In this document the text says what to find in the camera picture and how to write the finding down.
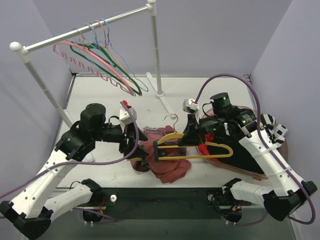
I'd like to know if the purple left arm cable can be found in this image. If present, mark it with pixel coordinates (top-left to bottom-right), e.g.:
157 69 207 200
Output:
0 101 138 220

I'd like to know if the maroon tank top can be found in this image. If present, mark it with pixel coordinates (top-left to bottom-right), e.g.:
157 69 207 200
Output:
130 125 192 184

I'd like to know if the black white striped garment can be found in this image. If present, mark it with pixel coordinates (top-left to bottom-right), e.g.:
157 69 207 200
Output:
260 114 288 148

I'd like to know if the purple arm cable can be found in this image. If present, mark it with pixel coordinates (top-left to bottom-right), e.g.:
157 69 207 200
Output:
192 72 316 224
0 101 138 220

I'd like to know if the pink scalloped hanger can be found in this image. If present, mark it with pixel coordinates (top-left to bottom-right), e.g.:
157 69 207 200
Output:
52 41 142 96

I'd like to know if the pink laundry basket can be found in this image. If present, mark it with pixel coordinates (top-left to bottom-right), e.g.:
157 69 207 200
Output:
196 106 289 181

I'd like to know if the green velvet hanger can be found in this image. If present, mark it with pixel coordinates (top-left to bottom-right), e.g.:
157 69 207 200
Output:
67 41 143 96

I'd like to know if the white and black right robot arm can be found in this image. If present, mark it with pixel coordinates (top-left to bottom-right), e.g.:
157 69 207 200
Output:
178 92 318 221

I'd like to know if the red garment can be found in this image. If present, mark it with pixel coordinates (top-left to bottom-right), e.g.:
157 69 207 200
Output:
198 133 228 155

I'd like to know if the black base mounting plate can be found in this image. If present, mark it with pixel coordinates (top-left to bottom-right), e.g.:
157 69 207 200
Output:
102 187 232 220

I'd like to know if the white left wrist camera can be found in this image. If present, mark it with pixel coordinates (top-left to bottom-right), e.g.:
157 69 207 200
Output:
119 100 137 127

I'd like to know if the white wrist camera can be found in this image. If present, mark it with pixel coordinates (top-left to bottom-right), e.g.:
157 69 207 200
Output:
119 100 137 127
182 98 200 121

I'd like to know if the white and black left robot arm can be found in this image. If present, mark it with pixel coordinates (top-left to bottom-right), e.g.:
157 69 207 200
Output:
0 101 148 240

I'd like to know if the white clothes rack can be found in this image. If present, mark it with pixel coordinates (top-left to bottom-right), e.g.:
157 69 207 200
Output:
9 0 176 127

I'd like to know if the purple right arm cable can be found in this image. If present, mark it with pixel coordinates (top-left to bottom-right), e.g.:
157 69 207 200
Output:
192 72 316 224

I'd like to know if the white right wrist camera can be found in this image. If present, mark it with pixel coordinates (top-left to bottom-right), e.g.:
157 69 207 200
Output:
182 98 200 121

